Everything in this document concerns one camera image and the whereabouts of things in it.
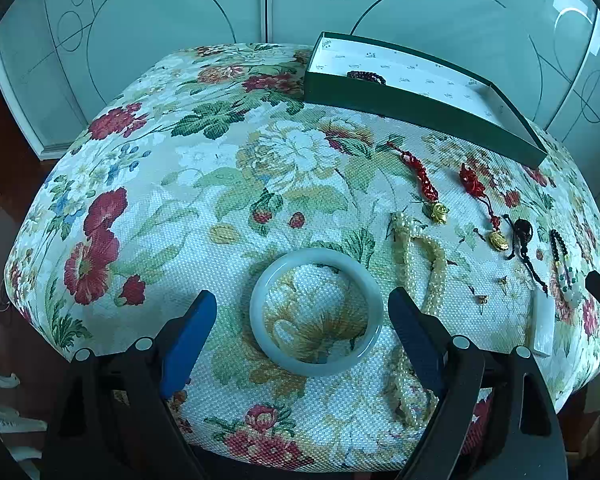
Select black pendant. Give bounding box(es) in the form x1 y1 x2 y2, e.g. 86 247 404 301
502 214 551 297

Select green cardboard box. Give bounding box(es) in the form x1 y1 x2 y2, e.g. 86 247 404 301
302 31 549 168

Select white plastic chair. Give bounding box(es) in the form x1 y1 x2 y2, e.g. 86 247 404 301
0 364 48 480

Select white jade plaque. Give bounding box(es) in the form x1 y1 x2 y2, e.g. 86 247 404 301
530 290 553 358

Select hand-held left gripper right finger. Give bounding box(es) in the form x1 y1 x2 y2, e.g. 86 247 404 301
387 287 571 480

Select black bead necklace jade gourd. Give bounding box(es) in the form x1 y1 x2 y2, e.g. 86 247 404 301
549 229 583 306

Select red flower-knot charm gold pendant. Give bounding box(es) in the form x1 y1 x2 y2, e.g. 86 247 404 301
459 162 512 252

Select brown wooden cabinet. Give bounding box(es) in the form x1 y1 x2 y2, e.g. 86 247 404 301
0 55 48 221

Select dark red bead bracelet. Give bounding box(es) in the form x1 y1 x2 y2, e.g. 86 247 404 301
346 70 386 86

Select floral woven table cloth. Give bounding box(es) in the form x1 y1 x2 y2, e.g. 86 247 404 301
2 42 600 473

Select red braided charm gold pendant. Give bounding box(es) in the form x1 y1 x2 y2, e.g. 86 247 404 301
387 142 451 223

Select pale jade bangle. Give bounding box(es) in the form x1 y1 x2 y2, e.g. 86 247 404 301
249 248 382 377

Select frosted glass wardrobe doors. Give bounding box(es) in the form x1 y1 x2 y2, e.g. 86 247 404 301
0 0 600 201

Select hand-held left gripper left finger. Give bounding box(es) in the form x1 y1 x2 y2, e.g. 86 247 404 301
40 290 218 480

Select cream pearl necklace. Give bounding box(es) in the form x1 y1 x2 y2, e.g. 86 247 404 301
387 211 453 431

